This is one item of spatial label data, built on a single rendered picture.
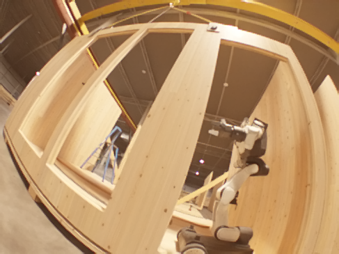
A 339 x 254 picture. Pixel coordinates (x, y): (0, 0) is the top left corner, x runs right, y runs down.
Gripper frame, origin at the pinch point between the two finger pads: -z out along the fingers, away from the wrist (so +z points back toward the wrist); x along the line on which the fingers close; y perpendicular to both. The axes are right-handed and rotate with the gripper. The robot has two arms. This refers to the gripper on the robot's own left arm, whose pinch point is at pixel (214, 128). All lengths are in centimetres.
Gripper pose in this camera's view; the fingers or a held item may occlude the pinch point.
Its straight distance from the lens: 84.1
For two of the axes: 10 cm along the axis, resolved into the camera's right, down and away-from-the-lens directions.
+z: 9.3, 2.4, -2.6
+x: 1.2, 4.8, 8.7
